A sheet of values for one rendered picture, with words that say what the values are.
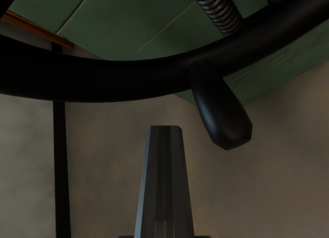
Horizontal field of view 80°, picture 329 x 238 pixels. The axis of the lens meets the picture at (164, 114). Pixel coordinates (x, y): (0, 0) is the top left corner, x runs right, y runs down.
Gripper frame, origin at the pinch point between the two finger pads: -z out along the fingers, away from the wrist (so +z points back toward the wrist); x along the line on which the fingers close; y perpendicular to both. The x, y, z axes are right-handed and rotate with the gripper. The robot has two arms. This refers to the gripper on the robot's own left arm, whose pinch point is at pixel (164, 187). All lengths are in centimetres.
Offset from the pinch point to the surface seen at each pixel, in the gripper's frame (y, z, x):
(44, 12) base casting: 1.9, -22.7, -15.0
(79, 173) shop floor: -108, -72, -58
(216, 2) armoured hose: 4.5, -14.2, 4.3
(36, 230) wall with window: -116, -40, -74
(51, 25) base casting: 0.1, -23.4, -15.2
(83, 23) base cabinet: 0.0, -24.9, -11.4
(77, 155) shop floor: -103, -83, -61
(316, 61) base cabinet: -21, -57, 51
